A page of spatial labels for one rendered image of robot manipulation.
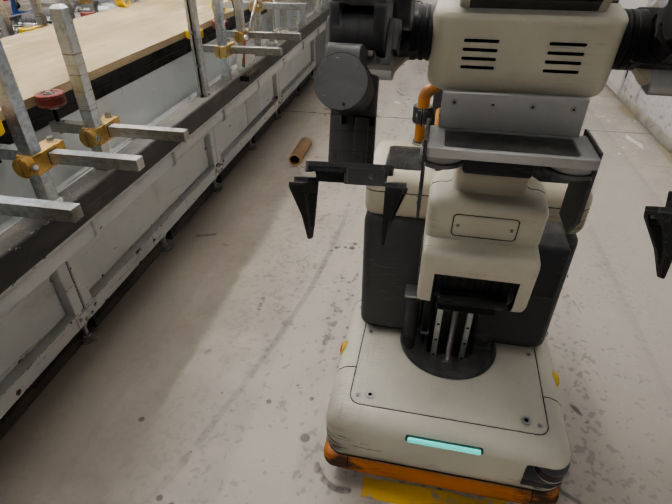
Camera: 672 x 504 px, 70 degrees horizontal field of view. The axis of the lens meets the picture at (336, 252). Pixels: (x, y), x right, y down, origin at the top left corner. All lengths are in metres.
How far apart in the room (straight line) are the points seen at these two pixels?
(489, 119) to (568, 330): 1.39
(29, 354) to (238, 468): 0.78
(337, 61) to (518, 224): 0.55
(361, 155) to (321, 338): 1.35
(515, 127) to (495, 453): 0.81
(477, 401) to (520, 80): 0.84
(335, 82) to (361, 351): 1.03
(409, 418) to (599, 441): 0.70
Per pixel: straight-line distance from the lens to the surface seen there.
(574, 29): 0.84
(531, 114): 0.84
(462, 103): 0.83
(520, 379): 1.46
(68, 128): 1.70
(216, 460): 1.60
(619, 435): 1.83
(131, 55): 2.14
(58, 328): 1.93
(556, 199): 1.24
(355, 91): 0.52
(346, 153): 0.58
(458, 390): 1.39
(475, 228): 0.96
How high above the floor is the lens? 1.33
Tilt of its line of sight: 35 degrees down
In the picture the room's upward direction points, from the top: straight up
